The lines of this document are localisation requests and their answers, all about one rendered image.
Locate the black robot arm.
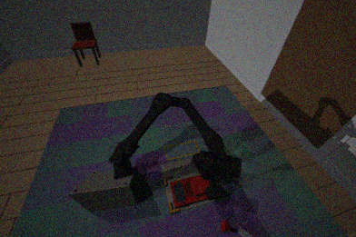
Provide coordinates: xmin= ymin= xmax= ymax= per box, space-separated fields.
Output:
xmin=109 ymin=93 xmax=242 ymax=179

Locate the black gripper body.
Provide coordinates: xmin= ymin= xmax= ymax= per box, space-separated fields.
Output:
xmin=193 ymin=153 xmax=223 ymax=201

